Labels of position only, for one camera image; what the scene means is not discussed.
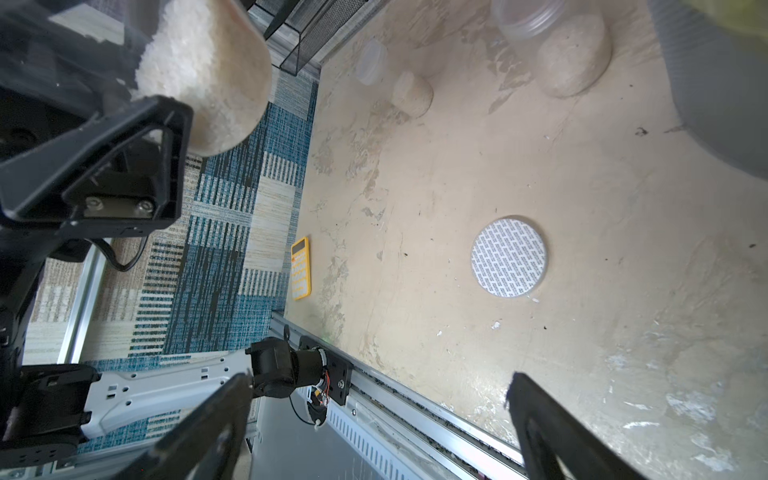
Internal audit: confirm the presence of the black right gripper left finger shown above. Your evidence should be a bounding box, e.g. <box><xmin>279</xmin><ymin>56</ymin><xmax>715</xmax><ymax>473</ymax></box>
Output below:
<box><xmin>114</xmin><ymin>373</ymin><xmax>252</xmax><ymax>479</ymax></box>

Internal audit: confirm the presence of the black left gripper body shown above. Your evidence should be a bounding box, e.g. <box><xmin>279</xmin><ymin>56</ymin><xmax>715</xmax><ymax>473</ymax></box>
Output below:
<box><xmin>1</xmin><ymin>1</ymin><xmax>162</xmax><ymax>160</ymax></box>

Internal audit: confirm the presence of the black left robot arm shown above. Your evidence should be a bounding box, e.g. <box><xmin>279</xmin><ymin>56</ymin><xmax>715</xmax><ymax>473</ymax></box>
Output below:
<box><xmin>1</xmin><ymin>1</ymin><xmax>352</xmax><ymax>478</ymax></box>

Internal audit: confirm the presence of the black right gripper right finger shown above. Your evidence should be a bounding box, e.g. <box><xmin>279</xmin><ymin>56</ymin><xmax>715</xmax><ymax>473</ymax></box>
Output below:
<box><xmin>506</xmin><ymin>372</ymin><xmax>644</xmax><ymax>479</ymax></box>

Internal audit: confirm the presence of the medium plastic jar with rice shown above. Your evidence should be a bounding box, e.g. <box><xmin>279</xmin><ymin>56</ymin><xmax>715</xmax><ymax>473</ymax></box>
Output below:
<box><xmin>491</xmin><ymin>0</ymin><xmax>613</xmax><ymax>98</ymax></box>

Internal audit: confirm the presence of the yellow calculator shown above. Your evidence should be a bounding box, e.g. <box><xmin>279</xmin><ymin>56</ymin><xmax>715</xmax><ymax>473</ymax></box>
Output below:
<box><xmin>290</xmin><ymin>237</ymin><xmax>312</xmax><ymax>300</ymax></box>

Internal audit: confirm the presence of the small plastic jar with rice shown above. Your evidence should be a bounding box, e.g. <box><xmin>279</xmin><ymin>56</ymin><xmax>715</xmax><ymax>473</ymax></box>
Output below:
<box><xmin>354</xmin><ymin>39</ymin><xmax>434</xmax><ymax>118</ymax></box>

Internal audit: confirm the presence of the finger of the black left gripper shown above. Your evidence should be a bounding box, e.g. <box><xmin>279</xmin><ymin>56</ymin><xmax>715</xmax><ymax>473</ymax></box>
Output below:
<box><xmin>1</xmin><ymin>94</ymin><xmax>193</xmax><ymax>239</ymax></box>

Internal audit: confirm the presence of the large plastic jar of rice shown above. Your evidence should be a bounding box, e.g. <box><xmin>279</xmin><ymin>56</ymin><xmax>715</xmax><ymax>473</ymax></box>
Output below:
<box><xmin>132</xmin><ymin>1</ymin><xmax>272</xmax><ymax>157</ymax></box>

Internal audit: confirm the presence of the black wire shelf rack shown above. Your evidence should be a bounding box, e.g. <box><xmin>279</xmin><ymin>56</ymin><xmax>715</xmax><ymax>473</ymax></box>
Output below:
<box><xmin>242</xmin><ymin>0</ymin><xmax>367</xmax><ymax>76</ymax></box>

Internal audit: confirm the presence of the grey bin with yellow bag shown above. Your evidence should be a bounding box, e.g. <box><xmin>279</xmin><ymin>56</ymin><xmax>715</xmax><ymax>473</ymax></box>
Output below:
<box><xmin>648</xmin><ymin>1</ymin><xmax>767</xmax><ymax>180</ymax></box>

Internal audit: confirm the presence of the patterned white jar lid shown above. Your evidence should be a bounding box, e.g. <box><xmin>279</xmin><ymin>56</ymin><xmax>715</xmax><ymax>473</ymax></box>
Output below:
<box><xmin>470</xmin><ymin>216</ymin><xmax>549</xmax><ymax>299</ymax></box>

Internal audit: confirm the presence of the aluminium mounting rail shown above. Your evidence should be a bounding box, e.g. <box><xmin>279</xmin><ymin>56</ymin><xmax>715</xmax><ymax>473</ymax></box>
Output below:
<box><xmin>270</xmin><ymin>312</ymin><xmax>527</xmax><ymax>479</ymax></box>

